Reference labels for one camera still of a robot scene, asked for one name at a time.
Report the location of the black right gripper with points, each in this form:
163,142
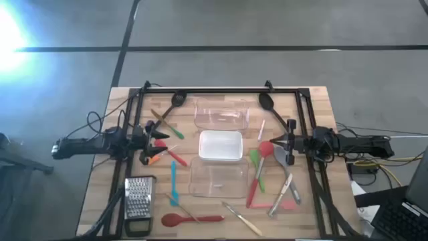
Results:
291,144

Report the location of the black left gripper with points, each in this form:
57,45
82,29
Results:
143,142

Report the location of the small red spoon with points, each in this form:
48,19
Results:
160,143

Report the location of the grey nylon turner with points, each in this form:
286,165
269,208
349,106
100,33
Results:
281,155

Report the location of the green silicone spatula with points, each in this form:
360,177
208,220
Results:
254,155

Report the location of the black solid spoon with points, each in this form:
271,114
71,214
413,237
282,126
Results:
266,101

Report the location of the black slotted spoon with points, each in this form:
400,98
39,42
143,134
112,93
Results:
179,99

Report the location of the pink silicone spatula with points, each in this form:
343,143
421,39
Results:
264,205

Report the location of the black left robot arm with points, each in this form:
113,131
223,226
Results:
80,145

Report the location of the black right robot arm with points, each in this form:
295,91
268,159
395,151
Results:
361,144

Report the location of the blue silicone spatula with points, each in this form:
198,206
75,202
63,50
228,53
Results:
173,174

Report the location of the clear plastic container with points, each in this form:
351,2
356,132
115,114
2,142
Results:
204,120
217,180

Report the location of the steel box grater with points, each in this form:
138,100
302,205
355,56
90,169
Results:
138,197

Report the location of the white rectangular dish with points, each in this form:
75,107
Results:
220,145

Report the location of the thin gold utensil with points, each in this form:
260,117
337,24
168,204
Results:
177,204

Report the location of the large red slotted spoon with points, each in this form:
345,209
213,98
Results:
172,220

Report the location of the black power box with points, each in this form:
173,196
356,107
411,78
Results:
357,169

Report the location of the white paper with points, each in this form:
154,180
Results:
359,192

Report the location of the dark grey stand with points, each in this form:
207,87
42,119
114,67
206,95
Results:
20,160

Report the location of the black laptop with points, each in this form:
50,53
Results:
401,217

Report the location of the black frame clamp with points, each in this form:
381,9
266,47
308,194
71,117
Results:
146,85
269,85

